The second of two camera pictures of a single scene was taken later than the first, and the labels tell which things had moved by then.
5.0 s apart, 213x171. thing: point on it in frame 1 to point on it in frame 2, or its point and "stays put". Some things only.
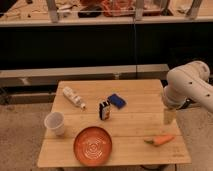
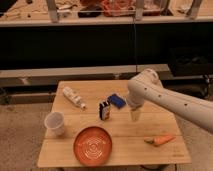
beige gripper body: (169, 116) to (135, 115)
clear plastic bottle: (73, 98) stays put
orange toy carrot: (159, 140) stays put
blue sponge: (117, 101) stays put
